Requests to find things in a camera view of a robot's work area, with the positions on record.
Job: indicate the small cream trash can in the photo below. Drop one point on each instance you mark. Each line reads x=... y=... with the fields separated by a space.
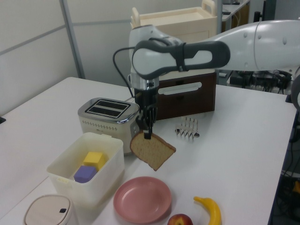
x=47 y=211

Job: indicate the black pole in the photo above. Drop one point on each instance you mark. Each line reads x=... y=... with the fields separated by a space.
x=260 y=11

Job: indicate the cream and chrome toaster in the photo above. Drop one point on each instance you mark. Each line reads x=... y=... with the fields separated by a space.
x=103 y=124

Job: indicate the metal toast rack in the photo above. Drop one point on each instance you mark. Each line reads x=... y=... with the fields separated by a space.
x=187 y=129

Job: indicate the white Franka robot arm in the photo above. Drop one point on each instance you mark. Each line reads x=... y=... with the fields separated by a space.
x=234 y=39

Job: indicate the yellow banana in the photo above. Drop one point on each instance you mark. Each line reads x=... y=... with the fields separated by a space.
x=214 y=211

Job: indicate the white plastic storage box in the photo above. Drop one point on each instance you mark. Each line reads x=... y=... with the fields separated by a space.
x=103 y=178

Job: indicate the wooden background desk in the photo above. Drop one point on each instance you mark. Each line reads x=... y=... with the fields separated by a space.
x=236 y=14

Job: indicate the purple cube block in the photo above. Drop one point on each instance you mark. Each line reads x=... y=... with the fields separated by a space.
x=84 y=174

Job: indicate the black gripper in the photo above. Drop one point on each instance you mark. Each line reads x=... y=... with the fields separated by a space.
x=146 y=98

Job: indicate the black table clamp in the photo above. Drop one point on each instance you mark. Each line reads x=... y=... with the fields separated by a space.
x=2 y=120

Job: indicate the brown toast bread slice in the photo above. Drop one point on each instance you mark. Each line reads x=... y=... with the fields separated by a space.
x=152 y=151

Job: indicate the cream and brown cabinet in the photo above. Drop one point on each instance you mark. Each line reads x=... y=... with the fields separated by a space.
x=187 y=105

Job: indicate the red apple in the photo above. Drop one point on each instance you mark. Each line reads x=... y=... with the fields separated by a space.
x=179 y=220

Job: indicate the pink plate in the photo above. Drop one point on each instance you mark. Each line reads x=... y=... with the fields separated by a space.
x=143 y=199

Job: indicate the yellow cube block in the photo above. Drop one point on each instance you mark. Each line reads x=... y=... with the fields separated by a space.
x=92 y=158

